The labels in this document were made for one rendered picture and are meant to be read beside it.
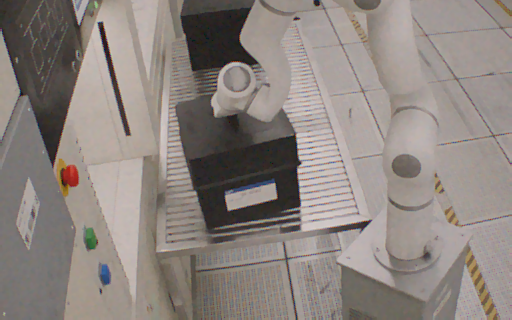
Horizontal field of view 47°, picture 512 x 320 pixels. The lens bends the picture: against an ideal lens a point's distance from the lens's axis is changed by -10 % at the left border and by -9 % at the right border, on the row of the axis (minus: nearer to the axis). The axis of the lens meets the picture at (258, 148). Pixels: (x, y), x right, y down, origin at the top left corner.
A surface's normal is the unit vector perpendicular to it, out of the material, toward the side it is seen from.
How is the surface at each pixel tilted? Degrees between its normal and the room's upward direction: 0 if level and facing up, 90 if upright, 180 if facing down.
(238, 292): 0
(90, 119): 90
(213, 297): 0
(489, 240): 0
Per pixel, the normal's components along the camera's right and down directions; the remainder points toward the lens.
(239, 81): 0.08, -0.18
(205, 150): -0.12, -0.80
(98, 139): 0.10, 0.59
